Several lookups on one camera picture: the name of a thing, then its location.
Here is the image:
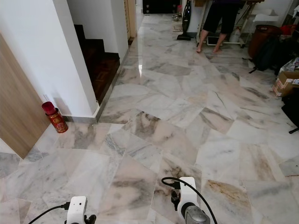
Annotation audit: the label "red tin can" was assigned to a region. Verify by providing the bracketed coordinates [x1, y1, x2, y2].
[41, 100, 69, 134]

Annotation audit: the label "black bag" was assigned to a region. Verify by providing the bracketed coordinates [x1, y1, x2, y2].
[281, 89, 299, 134]

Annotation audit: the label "dark wooden staircase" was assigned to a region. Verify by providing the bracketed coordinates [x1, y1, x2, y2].
[73, 24, 121, 104]

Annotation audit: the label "brown cardboard box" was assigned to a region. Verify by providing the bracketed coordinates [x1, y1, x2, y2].
[271, 57, 299, 98]

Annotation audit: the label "black backpack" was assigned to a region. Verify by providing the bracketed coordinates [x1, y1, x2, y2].
[249, 36, 299, 74]

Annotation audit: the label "black upright vacuum cleaner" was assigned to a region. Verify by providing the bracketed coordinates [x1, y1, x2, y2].
[176, 0, 195, 42]

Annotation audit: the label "brown round bin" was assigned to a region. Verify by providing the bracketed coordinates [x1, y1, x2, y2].
[248, 24, 282, 59]

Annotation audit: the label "barefoot person in black shorts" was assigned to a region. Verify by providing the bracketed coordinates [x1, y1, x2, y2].
[195, 0, 243, 54]

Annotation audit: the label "white metal rack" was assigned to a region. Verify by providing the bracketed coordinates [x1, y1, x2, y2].
[197, 0, 257, 48]

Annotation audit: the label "black cabinet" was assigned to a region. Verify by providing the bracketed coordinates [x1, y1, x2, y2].
[142, 0, 183, 15]

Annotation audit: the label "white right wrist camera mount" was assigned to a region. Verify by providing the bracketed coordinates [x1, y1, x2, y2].
[178, 176, 198, 218]

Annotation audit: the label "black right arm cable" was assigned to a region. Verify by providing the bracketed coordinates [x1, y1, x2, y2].
[161, 176, 218, 224]

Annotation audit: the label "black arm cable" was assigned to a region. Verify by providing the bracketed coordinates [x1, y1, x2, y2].
[28, 203, 71, 224]
[161, 176, 218, 224]

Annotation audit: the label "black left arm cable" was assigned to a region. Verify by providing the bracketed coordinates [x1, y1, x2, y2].
[28, 203, 71, 224]

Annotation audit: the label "light wooden wall panel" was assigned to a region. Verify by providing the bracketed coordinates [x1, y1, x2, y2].
[0, 35, 50, 159]

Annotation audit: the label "wooden door frame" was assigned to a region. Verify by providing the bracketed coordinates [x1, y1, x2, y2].
[124, 0, 137, 40]

